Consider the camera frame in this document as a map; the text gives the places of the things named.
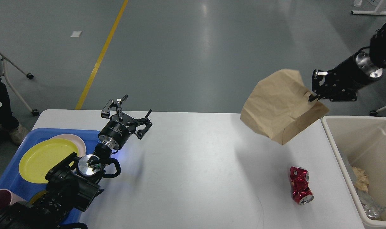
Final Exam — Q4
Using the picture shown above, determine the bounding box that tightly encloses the white rolling chair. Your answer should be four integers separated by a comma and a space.
369, 106, 386, 116

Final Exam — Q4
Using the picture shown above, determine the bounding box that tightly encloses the yellow plastic plate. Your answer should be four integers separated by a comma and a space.
18, 139, 79, 184

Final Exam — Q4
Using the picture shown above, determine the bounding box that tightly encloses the pink plate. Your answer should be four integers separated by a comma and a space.
51, 134, 87, 157

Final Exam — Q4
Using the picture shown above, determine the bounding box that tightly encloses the beige plastic bin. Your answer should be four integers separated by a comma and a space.
321, 116, 386, 229

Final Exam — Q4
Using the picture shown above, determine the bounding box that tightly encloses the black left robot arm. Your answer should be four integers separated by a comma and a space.
0, 95, 152, 229

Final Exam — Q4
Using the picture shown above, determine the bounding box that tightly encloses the white rolling stand left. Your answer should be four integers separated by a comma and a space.
0, 43, 40, 116

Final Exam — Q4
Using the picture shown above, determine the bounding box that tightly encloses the white paper scrap on floor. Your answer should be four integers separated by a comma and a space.
70, 31, 82, 37

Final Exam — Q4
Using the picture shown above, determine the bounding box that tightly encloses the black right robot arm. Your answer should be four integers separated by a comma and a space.
309, 23, 386, 102

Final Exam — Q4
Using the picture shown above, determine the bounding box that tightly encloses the brown paper bag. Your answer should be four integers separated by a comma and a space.
240, 69, 329, 145

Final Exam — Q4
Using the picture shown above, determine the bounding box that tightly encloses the white table frame background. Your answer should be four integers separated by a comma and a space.
350, 0, 386, 16

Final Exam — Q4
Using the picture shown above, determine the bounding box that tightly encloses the aluminium foil tray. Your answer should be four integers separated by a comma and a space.
341, 155, 386, 220

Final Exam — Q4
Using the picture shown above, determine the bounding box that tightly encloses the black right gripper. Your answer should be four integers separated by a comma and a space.
309, 52, 382, 102

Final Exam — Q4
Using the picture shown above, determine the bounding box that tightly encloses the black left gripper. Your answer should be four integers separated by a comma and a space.
98, 94, 153, 150

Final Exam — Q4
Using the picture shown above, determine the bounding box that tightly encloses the pink mug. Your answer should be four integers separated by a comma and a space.
0, 189, 26, 210

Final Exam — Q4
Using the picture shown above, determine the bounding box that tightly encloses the brown paper napkin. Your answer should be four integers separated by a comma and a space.
352, 166, 370, 192

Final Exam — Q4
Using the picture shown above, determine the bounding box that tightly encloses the blue plastic tray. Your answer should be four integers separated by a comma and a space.
0, 128, 105, 227

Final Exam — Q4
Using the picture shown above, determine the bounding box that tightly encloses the crushed red soda can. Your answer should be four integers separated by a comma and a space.
290, 166, 314, 205

